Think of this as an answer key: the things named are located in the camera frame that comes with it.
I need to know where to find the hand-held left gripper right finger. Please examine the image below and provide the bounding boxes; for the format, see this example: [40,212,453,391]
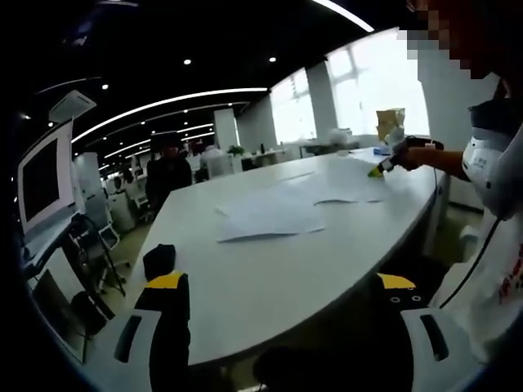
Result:
[367,271,489,392]

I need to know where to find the white chair armrest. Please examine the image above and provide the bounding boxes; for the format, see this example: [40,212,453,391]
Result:
[459,226,480,262]

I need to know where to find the computer monitor on desk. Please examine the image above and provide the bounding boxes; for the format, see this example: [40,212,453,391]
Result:
[18,122,78,236]

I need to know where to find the white cloth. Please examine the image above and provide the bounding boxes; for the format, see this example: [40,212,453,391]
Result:
[214,169,328,245]

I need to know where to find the white table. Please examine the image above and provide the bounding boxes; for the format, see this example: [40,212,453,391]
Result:
[122,145,447,368]

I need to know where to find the brown cardboard box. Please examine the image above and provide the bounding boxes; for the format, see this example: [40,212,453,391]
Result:
[375,107,407,142]

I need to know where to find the black tripod stand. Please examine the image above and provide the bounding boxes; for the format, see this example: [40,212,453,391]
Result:
[67,214,127,297]

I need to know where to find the white printing paper sheet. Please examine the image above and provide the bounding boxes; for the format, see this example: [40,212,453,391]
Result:
[312,157,394,206]

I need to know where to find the white grey chest device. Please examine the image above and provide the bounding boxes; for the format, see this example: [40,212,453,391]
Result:
[461,104,516,221]

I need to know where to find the person's right hand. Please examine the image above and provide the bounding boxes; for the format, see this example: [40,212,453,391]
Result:
[398,146,436,172]

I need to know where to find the round ceiling spotlights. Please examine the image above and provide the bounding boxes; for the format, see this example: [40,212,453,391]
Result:
[100,55,279,91]

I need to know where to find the black elongated object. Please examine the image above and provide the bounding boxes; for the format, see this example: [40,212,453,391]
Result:
[402,136,445,151]

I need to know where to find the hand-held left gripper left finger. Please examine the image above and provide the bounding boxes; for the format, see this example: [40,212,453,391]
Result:
[87,270,192,392]

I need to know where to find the ceiling air conditioner vent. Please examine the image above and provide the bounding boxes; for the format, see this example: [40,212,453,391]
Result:
[48,90,99,123]

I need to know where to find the curved ceiling light strip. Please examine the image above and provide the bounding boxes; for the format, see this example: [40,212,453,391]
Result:
[71,87,270,145]
[312,0,375,33]

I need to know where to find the black chest device cable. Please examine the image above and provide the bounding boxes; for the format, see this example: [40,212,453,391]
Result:
[437,216,504,310]

